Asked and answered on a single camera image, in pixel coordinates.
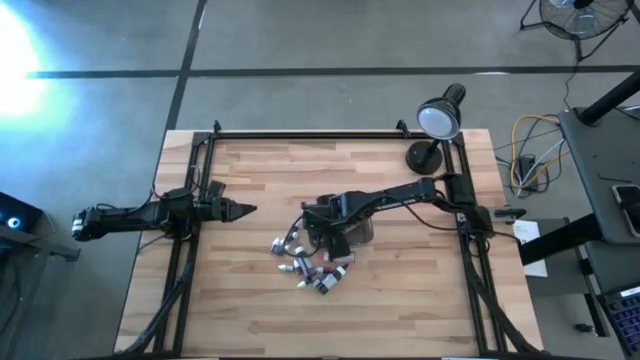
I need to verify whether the grey side stand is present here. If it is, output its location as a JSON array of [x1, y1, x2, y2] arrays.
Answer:
[[0, 222, 82, 264]]

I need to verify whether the large red-capped colouring bottle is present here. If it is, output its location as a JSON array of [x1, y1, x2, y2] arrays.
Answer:
[[324, 252, 357, 266]]

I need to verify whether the yellow cable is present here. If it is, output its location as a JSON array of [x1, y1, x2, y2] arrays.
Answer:
[[509, 113, 571, 190]]

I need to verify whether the white paper sheet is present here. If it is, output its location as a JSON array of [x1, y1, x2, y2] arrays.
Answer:
[[512, 218, 550, 279]]

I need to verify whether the grey desk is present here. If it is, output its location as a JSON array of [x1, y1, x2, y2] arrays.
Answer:
[[557, 106, 640, 246]]

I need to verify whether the black computer with blue light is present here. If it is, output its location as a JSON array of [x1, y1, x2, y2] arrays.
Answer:
[[0, 191, 44, 236]]

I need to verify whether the large black-capped colouring bottle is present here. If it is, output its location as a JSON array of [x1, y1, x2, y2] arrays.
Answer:
[[313, 266, 350, 296]]

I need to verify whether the large purple-capped colouring bottle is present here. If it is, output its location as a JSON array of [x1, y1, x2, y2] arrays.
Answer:
[[294, 244, 316, 280]]

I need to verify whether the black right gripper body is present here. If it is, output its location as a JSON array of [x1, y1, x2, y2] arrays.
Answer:
[[303, 212, 354, 247]]

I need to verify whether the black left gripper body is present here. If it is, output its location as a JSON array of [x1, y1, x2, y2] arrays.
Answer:
[[199, 195, 238, 225]]

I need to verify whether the black gooseneck desk lamp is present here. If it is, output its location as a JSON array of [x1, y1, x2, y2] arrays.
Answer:
[[404, 82, 467, 176]]

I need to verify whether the black diagonal pole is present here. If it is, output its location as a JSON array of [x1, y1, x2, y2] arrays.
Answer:
[[578, 69, 640, 127]]

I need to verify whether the black desk foot bar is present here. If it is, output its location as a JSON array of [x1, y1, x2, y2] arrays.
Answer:
[[518, 213, 604, 267]]

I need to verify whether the black aluminium table frame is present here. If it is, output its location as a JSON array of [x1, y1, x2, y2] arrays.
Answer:
[[117, 119, 544, 360]]

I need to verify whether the black floor fan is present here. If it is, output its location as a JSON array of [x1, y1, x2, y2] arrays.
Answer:
[[518, 0, 635, 63]]

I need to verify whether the black keyboard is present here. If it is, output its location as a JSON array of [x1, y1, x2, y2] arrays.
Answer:
[[597, 284, 640, 359]]

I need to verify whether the smartphone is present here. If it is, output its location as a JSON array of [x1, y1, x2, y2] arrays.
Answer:
[[611, 183, 640, 239]]

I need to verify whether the black power adapter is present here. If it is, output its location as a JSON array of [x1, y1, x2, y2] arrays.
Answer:
[[517, 155, 540, 192]]

